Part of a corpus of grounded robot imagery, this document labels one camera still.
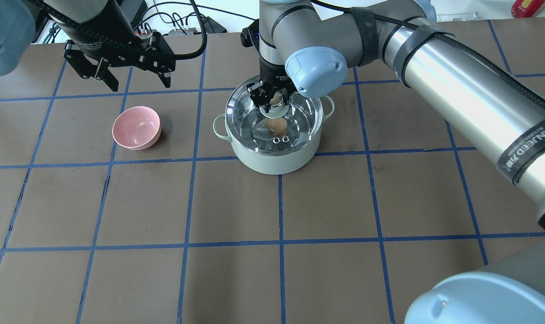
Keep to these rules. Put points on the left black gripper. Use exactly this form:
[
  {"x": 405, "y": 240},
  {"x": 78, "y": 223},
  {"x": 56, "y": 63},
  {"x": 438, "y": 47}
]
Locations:
[{"x": 93, "y": 41}]

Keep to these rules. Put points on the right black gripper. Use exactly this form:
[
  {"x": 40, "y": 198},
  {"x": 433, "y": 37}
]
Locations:
[{"x": 272, "y": 74}]

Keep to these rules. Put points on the brown egg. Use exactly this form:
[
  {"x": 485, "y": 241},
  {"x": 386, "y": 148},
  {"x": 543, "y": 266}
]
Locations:
[{"x": 276, "y": 125}]

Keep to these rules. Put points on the glass pot lid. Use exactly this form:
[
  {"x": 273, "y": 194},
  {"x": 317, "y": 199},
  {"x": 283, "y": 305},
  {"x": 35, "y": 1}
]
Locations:
[{"x": 246, "y": 122}]

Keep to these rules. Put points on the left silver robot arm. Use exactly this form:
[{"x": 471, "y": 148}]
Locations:
[{"x": 100, "y": 38}]

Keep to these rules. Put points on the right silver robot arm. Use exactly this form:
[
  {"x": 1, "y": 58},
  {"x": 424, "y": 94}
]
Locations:
[{"x": 300, "y": 53}]

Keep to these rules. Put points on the pale green cooking pot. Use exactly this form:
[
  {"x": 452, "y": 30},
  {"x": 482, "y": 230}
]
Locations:
[{"x": 270, "y": 165}]

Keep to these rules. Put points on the black power brick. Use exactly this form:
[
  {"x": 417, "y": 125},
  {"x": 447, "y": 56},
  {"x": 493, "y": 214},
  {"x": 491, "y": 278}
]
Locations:
[{"x": 133, "y": 10}]

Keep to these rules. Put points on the black power adapter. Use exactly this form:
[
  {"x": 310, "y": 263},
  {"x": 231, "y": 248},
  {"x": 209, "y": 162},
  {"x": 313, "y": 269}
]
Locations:
[{"x": 211, "y": 26}]

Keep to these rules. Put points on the pink plastic bowl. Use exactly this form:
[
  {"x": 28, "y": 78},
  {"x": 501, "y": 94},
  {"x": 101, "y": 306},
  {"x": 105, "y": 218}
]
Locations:
[{"x": 137, "y": 128}]

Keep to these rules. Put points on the red yellow bottle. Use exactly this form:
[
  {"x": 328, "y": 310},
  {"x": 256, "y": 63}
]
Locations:
[{"x": 527, "y": 8}]

